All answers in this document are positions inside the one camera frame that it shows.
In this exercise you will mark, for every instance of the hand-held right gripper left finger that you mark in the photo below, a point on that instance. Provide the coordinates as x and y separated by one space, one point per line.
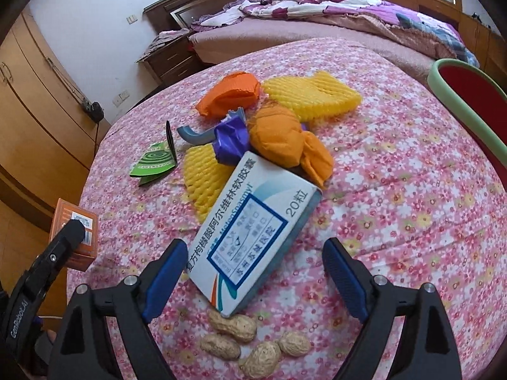
166 277

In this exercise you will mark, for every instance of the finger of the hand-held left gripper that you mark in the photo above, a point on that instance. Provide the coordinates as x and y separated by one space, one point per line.
67 237

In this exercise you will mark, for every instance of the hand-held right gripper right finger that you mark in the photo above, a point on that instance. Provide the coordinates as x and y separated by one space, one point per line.
344 281

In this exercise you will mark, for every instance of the white and blue medicine box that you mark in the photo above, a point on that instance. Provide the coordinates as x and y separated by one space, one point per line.
253 237

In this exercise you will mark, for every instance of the purple plastic wrapper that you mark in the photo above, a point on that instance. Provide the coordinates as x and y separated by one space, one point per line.
231 140

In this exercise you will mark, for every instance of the yellow foam fruit net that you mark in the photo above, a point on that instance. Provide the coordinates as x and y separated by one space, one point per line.
317 95
202 182

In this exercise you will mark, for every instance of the orange foam fruit net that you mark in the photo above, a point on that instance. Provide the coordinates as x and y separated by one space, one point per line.
227 95

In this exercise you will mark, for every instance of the red bin with green rim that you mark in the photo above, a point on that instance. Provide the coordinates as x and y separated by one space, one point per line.
475 95

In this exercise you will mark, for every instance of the orange cardboard box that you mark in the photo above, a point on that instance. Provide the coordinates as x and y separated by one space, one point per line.
63 209

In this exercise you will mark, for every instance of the peanut in shell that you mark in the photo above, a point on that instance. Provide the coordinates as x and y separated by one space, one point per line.
220 346
233 324
295 343
259 360

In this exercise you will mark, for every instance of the pink floral tablecloth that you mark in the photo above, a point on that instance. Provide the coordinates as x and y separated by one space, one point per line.
396 206

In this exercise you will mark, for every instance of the green spiral-print packet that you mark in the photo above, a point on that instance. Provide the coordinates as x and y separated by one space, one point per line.
152 162

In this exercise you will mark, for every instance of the black plug adapter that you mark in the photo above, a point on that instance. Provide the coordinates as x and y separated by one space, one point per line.
94 111

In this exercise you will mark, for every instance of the wooden wardrobe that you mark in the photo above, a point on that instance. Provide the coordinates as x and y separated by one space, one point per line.
35 107

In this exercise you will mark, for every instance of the grey-blue plastic piece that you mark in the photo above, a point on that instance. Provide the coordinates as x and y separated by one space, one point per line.
194 134

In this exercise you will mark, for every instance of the orange crumpled wrapper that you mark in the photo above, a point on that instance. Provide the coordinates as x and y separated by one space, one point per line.
275 138

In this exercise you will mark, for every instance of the wooden nightstand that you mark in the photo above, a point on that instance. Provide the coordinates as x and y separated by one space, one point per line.
170 63

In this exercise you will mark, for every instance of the papers on nightstand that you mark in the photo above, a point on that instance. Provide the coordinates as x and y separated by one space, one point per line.
160 39

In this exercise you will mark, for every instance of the wooden bed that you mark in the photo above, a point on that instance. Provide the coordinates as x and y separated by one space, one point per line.
277 39

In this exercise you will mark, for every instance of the blue plaid cloth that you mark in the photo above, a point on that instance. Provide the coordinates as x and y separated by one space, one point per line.
451 39

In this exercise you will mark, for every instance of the purple floral quilt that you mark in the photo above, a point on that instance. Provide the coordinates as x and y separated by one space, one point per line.
317 4

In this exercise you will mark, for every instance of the wooden window cabinet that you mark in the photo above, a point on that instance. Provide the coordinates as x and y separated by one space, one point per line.
475 27

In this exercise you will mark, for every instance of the white wall socket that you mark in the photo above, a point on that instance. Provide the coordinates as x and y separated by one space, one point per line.
122 96

